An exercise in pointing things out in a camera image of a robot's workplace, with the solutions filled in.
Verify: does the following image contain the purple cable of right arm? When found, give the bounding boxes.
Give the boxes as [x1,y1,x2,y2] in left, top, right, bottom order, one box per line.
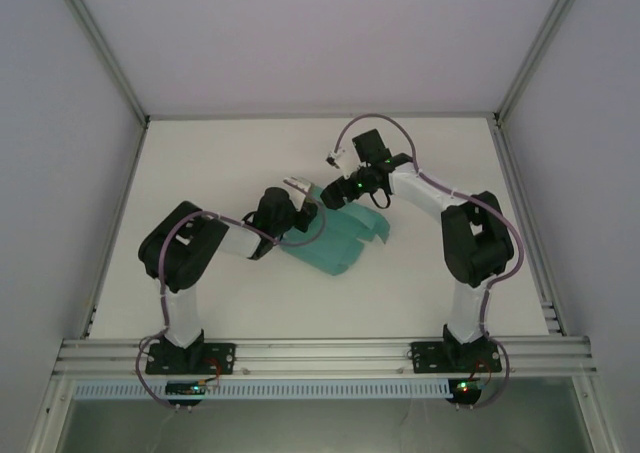
[333,113,525,410]

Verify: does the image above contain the black wrist cable right arm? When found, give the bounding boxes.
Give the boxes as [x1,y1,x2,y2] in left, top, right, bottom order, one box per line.
[368,182,394,210]

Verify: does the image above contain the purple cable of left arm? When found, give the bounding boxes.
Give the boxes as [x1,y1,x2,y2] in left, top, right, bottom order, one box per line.
[131,198,327,410]

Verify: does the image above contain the teal cloth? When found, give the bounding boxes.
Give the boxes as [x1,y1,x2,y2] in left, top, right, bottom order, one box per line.
[278,184,393,278]

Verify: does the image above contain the slotted pale blue cable duct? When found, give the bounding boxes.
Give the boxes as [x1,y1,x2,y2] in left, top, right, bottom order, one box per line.
[72,378,452,401]

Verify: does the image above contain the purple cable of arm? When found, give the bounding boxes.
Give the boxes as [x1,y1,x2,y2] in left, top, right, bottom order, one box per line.
[333,113,525,410]
[131,198,327,410]

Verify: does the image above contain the black base plate right arm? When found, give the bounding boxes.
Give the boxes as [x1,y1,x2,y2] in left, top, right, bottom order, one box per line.
[409,339,504,375]

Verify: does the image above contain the circuit board under right arm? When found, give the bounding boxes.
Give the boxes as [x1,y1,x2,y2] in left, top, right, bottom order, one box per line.
[450,378,485,395]

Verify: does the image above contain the circuit board under left arm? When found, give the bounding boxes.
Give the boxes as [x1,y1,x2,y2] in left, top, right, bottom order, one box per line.
[164,380,207,398]

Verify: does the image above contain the aluminium side rail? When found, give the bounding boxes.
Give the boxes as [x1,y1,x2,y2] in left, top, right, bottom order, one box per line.
[490,116,569,337]
[79,117,150,340]

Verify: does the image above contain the aluminium mounting rail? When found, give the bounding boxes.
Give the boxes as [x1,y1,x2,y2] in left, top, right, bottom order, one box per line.
[53,336,597,378]

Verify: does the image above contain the black base plate left arm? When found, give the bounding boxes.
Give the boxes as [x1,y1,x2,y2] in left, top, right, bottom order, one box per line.
[144,341,237,376]

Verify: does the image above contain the grey metal panel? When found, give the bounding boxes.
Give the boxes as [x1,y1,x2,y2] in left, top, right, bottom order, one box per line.
[62,396,584,453]

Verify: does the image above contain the aluminium frame post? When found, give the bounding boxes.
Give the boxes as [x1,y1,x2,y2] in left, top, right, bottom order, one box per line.
[53,0,152,126]
[492,0,587,126]

